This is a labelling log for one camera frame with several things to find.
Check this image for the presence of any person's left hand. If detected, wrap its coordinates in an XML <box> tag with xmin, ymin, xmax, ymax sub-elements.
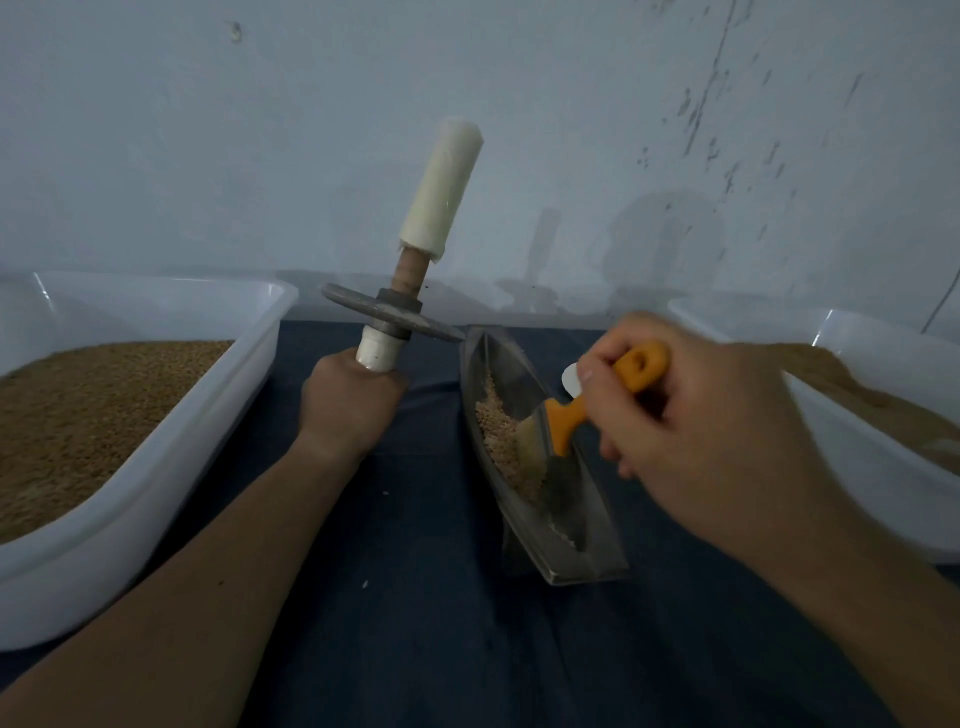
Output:
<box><xmin>297</xmin><ymin>346</ymin><xmax>408</xmax><ymax>467</ymax></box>

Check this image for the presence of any person's right hand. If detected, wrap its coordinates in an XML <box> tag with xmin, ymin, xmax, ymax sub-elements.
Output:
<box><xmin>576</xmin><ymin>312</ymin><xmax>872</xmax><ymax>587</ymax></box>

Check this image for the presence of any small ground grain portion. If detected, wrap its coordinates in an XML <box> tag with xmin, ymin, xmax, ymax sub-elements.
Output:
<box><xmin>472</xmin><ymin>387</ymin><xmax>545</xmax><ymax>494</ymax></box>

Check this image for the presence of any orange handled brush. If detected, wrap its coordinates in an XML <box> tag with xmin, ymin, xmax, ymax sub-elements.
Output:
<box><xmin>514</xmin><ymin>342</ymin><xmax>672</xmax><ymax>470</ymax></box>

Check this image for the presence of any boat-shaped metal grinding trough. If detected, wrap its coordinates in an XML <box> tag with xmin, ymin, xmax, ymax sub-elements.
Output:
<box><xmin>457</xmin><ymin>324</ymin><xmax>633</xmax><ymax>587</ymax></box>

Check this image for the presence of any white plastic tray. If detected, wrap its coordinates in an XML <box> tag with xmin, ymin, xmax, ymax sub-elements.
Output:
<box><xmin>0</xmin><ymin>270</ymin><xmax>302</xmax><ymax>651</ymax></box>
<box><xmin>667</xmin><ymin>294</ymin><xmax>960</xmax><ymax>564</ymax></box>

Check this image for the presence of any metal grinding wheel with handles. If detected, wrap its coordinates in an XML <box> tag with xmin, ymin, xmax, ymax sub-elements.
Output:
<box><xmin>321</xmin><ymin>118</ymin><xmax>486</xmax><ymax>374</ymax></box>

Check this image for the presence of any person's left forearm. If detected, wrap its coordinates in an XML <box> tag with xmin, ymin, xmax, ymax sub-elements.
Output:
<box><xmin>0</xmin><ymin>442</ymin><xmax>362</xmax><ymax>728</ymax></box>

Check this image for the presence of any dark blue tablecloth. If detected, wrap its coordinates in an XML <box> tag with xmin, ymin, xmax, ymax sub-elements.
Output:
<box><xmin>0</xmin><ymin>319</ymin><xmax>909</xmax><ymax>728</ymax></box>

